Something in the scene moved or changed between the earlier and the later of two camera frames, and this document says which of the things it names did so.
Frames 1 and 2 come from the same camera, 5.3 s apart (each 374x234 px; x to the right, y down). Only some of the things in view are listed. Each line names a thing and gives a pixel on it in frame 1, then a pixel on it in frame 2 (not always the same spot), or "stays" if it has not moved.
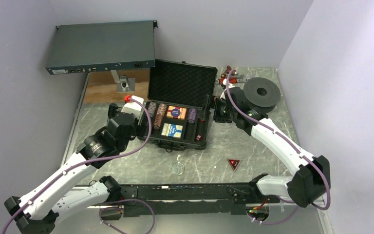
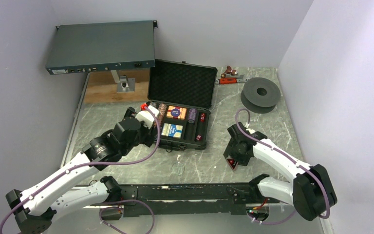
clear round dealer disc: x=177 y=168 stays
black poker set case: x=176 y=114 stays
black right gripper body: x=222 y=113 -> x=233 y=149
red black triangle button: x=234 y=163 stays
